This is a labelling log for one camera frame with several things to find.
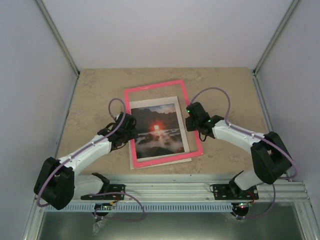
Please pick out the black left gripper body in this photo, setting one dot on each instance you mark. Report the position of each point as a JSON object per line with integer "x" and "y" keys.
{"x": 131, "y": 136}

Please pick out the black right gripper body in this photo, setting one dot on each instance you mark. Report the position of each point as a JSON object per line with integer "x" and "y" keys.
{"x": 190, "y": 127}

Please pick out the sunset landscape photo print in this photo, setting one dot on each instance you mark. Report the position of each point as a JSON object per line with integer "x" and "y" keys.
{"x": 157, "y": 130}

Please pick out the pink wooden photo frame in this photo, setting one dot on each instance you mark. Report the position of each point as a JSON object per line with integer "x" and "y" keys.
{"x": 166, "y": 159}

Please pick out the white paper mat board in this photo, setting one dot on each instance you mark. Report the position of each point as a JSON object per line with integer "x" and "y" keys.
{"x": 150, "y": 101}

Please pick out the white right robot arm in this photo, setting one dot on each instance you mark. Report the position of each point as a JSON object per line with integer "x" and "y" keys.
{"x": 269, "y": 156}

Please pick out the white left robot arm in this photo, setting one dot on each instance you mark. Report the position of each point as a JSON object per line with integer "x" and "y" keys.
{"x": 60, "y": 180}

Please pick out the left controller board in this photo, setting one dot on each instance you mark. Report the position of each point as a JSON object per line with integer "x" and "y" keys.
{"x": 103, "y": 209}

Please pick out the controller board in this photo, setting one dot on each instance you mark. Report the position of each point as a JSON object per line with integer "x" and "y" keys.
{"x": 241, "y": 209}
{"x": 103, "y": 209}

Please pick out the right controller board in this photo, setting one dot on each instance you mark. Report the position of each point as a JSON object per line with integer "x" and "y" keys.
{"x": 241, "y": 209}

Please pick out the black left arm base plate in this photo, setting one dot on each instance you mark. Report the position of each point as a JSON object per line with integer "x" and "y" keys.
{"x": 116, "y": 189}

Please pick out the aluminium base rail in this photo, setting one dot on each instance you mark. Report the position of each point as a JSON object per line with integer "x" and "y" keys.
{"x": 195, "y": 188}

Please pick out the aluminium corner post right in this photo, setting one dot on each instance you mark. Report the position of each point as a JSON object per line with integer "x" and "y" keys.
{"x": 294, "y": 4}

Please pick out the aluminium corner post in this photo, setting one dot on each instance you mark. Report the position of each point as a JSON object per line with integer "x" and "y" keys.
{"x": 53, "y": 28}
{"x": 294, "y": 4}

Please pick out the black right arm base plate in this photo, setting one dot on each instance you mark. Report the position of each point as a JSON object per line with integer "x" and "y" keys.
{"x": 225, "y": 192}

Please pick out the grey slotted cable duct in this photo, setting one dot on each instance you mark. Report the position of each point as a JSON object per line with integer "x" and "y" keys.
{"x": 154, "y": 207}

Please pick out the aluminium corner post left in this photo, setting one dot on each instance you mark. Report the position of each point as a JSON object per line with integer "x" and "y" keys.
{"x": 53, "y": 28}

